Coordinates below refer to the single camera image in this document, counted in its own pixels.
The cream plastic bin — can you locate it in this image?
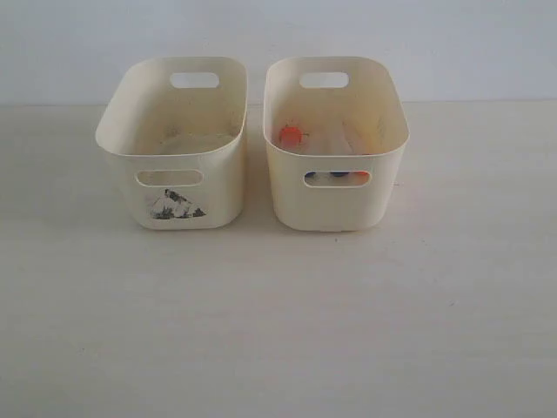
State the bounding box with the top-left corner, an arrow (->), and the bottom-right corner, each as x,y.
95,57 -> 248,230
263,57 -> 409,232

